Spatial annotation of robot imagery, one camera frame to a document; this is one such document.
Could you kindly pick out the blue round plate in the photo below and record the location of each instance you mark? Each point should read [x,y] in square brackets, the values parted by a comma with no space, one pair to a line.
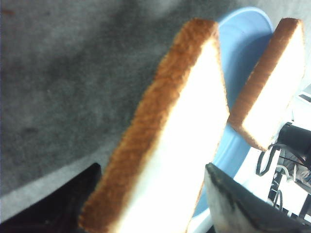
[244,35]

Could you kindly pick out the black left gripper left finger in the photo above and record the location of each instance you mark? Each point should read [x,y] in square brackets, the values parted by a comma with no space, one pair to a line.
[59,211]

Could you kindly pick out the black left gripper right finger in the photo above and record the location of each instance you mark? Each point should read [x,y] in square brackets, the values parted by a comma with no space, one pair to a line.
[234,209]

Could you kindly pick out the toast bread slice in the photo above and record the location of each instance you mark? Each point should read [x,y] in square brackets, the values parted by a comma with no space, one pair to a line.
[155,175]
[259,109]

